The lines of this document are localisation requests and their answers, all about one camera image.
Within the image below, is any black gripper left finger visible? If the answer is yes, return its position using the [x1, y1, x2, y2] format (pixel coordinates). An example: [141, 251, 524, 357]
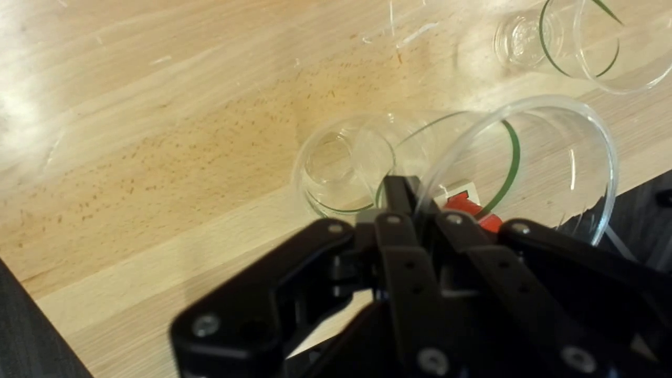
[170, 175, 449, 378]

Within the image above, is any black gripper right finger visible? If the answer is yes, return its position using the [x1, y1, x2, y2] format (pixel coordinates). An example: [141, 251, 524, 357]
[406, 208, 672, 378]

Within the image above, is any clear plastic cup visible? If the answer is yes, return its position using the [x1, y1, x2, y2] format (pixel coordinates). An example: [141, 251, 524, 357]
[291, 110, 523, 220]
[454, 0, 672, 97]
[374, 95, 621, 247]

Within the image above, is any red peg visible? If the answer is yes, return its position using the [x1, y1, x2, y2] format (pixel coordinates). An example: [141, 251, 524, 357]
[446, 190, 503, 230]

